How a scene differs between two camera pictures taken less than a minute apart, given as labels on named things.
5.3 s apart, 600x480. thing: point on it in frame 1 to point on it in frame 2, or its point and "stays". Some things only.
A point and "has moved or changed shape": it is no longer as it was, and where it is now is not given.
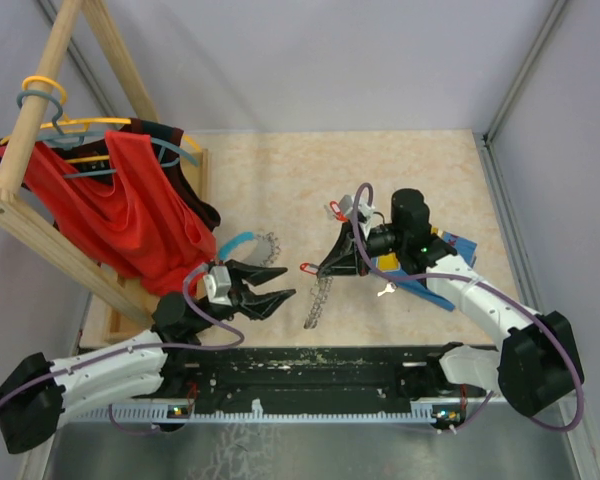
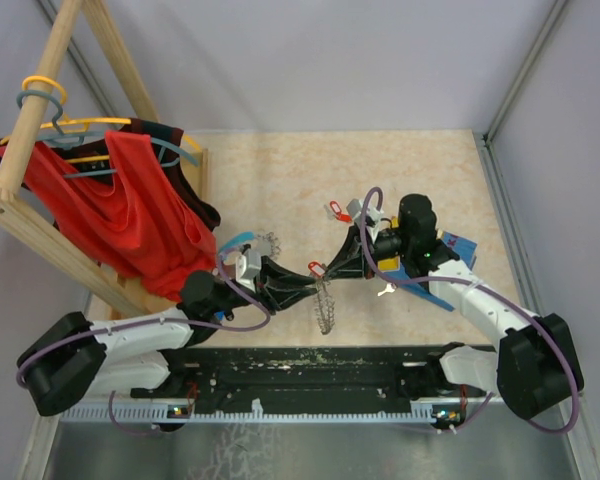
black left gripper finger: [253, 275] to [278, 277]
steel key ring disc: [320, 291] has moved or changed shape
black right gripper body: [385, 239] stays
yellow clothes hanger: [78, 123] stays
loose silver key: [390, 288] stays
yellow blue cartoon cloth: [411, 284] stays
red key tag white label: [336, 207] stays
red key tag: [305, 267] has moved or changed shape
